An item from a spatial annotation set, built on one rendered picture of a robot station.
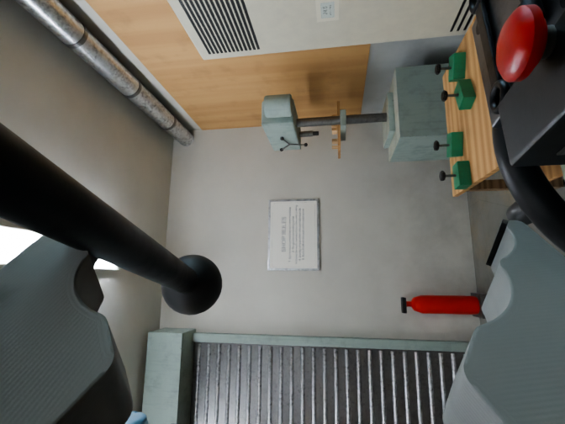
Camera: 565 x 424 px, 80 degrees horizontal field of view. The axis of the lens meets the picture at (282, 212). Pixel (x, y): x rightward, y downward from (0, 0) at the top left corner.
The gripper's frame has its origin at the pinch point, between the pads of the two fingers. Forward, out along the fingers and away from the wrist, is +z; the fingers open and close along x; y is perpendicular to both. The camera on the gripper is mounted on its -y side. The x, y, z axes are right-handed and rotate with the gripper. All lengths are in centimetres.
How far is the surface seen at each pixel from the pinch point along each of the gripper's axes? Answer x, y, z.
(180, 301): -6.0, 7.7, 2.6
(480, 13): 11.8, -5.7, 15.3
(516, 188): 19.0, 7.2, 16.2
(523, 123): 11.1, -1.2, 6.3
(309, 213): 13, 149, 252
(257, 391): -28, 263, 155
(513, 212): 21.5, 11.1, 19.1
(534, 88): 10.9, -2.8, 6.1
